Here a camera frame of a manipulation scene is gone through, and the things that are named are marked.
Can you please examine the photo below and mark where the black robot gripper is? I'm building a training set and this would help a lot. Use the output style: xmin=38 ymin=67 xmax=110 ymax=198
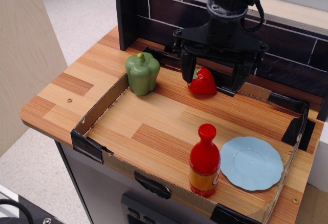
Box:
xmin=172 ymin=0 xmax=269 ymax=92

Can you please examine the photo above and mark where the red hot sauce bottle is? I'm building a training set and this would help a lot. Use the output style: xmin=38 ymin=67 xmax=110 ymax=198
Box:
xmin=189 ymin=124 xmax=221 ymax=197

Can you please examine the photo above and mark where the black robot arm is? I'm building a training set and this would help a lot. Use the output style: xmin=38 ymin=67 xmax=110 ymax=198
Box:
xmin=173 ymin=0 xmax=269 ymax=96

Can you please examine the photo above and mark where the cardboard fence with black tape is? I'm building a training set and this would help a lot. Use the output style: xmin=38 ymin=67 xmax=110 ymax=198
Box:
xmin=70 ymin=46 xmax=316 ymax=224

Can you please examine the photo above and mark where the red toy strawberry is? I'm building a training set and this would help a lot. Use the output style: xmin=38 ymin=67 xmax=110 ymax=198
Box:
xmin=188 ymin=66 xmax=217 ymax=95

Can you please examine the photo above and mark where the green toy bell pepper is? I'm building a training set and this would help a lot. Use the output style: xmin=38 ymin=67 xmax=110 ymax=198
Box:
xmin=125 ymin=52 xmax=160 ymax=96

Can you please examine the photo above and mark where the dark tile backsplash panel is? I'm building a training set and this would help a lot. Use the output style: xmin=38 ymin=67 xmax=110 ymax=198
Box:
xmin=113 ymin=0 xmax=328 ymax=121

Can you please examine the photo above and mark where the light blue plastic plate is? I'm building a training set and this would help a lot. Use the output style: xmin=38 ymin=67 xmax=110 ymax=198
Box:
xmin=220 ymin=136 xmax=284 ymax=191

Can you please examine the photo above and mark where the grey control panel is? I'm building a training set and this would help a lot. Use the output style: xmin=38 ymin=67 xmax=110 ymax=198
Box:
xmin=121 ymin=195 xmax=170 ymax=223

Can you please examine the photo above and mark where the light plywood panel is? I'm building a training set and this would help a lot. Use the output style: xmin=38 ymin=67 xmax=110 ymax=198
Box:
xmin=1 ymin=0 xmax=67 ymax=154

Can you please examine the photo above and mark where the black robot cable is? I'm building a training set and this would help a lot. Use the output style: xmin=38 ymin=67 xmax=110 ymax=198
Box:
xmin=240 ymin=0 xmax=265 ymax=33

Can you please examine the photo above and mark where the black base with cable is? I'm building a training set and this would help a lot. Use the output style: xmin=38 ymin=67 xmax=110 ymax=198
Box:
xmin=1 ymin=194 xmax=64 ymax=224

